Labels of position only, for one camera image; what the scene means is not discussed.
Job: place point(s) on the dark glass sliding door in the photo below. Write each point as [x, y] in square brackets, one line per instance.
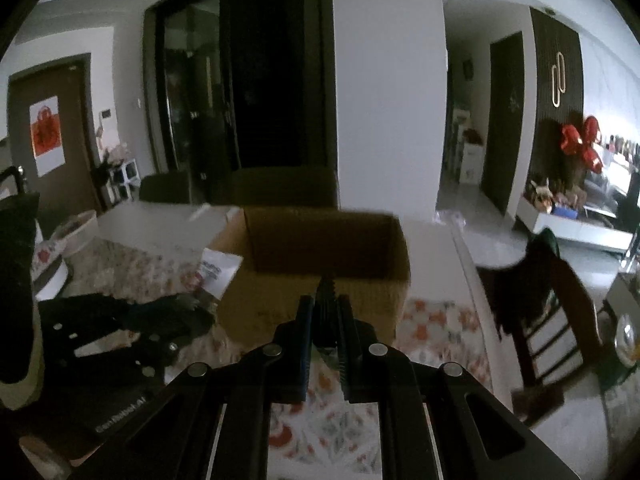
[240, 80]

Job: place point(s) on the dark interior door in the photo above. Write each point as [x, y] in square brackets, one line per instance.
[506, 120]

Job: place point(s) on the brown entrance door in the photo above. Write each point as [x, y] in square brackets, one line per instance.
[75, 150]

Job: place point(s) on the red foil balloon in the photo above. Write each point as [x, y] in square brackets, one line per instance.
[582, 142]

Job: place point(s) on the loop shaped wall lamp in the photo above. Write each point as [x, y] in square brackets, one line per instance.
[558, 80]

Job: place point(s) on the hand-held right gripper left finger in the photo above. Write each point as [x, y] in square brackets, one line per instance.
[302, 355]

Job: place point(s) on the patterned white tablecloth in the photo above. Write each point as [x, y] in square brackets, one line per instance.
[440, 340]

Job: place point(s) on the white low cabinet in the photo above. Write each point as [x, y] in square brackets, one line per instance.
[575, 230]

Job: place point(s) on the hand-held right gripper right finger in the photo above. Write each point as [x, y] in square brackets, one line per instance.
[347, 355]

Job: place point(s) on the dark cloth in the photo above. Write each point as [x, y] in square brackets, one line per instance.
[17, 300]

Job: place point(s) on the red and white door poster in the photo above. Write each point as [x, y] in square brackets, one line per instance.
[47, 135]

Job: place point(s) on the wooden chair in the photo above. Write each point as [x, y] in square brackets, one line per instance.
[550, 310]

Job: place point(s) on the white electric cooker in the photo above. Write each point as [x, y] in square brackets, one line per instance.
[52, 280]

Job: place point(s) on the dark green snack packet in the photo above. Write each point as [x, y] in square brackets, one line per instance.
[326, 305]

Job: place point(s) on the white hallway box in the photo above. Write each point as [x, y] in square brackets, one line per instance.
[471, 162]

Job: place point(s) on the small white rack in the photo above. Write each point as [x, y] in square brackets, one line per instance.
[124, 180]

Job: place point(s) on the white printed snack packet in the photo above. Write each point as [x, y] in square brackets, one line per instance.
[217, 270]

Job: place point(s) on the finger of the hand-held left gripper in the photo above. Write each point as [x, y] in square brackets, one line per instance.
[175, 317]

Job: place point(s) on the pale plush toy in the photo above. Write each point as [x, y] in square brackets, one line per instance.
[116, 154]

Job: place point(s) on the row of shelf ornaments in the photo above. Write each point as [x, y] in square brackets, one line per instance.
[622, 147]

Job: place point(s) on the wall intercom panel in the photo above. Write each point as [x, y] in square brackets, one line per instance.
[106, 114]

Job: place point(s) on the white plastic basket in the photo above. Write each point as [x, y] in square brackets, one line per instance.
[77, 227]

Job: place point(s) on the brown cardboard box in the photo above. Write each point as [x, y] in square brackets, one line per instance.
[300, 295]

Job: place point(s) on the dark upholstered chair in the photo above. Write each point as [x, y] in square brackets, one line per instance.
[285, 187]
[165, 189]

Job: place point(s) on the floral tissue box cover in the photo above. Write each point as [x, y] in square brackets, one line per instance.
[47, 252]

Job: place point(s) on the dark slatted wall panel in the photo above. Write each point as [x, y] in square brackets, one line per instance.
[572, 60]

